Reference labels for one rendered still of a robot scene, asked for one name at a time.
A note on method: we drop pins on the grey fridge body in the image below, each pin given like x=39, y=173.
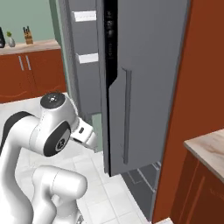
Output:
x=111, y=43

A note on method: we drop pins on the black countertop appliance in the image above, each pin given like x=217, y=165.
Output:
x=1, y=38

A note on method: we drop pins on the run of orange cupboards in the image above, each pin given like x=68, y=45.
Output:
x=43, y=73

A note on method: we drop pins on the tall orange cabinet panel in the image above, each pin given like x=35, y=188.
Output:
x=195, y=73

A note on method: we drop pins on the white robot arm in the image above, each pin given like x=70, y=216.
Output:
x=35, y=134

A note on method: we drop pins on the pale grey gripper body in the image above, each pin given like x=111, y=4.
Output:
x=92, y=140

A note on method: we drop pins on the grey vase with plant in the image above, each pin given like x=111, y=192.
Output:
x=11, y=42

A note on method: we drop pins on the brown knife block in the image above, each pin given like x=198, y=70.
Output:
x=28, y=38

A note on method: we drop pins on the grey fridge door with shelves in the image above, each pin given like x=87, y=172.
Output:
x=86, y=84

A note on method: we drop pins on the white fridge door shelf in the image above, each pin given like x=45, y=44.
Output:
x=87, y=58
x=84, y=16

